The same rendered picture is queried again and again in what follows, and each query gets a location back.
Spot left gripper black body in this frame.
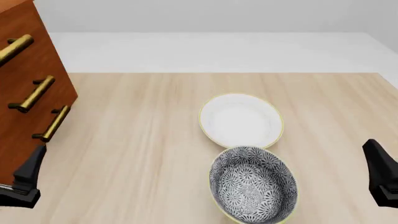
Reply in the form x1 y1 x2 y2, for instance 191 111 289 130
0 182 42 209

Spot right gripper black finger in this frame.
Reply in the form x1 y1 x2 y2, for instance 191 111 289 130
361 138 398 189

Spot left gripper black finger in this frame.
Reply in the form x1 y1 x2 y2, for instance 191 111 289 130
12 144 48 189

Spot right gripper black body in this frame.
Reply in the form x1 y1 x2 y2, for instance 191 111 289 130
369 179 398 208

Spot wooden drawer front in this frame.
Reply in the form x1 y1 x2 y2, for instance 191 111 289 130
0 0 57 95
0 49 72 146
0 80 78 185

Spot brown wooden cabinet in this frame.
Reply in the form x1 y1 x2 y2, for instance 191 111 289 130
0 0 78 185

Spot black-and-white patterned bowl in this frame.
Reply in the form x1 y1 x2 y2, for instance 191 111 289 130
208 145 299 224

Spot white plate with yellow rim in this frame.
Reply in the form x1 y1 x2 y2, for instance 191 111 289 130
198 93 285 149

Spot brass drawer handle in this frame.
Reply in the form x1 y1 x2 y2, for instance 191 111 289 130
0 34 35 67
7 75 56 114
31 105 72 143

